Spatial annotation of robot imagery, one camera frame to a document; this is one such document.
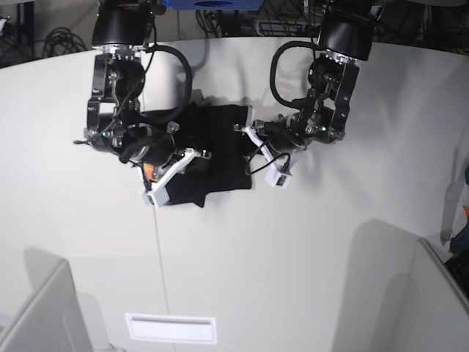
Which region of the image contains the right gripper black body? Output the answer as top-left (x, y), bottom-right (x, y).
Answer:
top-left (119, 124), bottom-right (183, 176)

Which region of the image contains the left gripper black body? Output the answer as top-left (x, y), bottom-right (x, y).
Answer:
top-left (256, 115), bottom-right (313, 155)

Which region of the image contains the black T-shirt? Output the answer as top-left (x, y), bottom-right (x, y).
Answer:
top-left (142, 103), bottom-right (254, 208)

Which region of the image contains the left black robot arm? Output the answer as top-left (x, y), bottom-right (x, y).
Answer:
top-left (251, 1), bottom-right (377, 156)

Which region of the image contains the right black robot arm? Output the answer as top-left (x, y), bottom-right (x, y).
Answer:
top-left (80, 1), bottom-right (211, 173)

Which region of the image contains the orange plastic object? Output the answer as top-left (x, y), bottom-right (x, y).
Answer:
top-left (143, 164), bottom-right (160, 183)

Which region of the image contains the blue box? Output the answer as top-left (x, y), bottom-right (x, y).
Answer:
top-left (163, 0), bottom-right (264, 11)

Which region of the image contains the grey left partition panel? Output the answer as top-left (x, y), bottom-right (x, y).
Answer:
top-left (1, 247), bottom-right (115, 351)

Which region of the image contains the grey partition panel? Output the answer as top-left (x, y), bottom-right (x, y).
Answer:
top-left (375, 239), bottom-right (468, 351)
top-left (1, 247), bottom-right (115, 351)

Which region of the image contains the black keyboard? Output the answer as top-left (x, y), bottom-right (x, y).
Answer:
top-left (445, 250), bottom-right (469, 298)

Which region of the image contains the grey right partition panel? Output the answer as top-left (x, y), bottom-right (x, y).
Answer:
top-left (375, 239), bottom-right (468, 351)

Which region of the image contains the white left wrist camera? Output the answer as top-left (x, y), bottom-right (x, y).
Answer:
top-left (244, 133), bottom-right (306, 189)

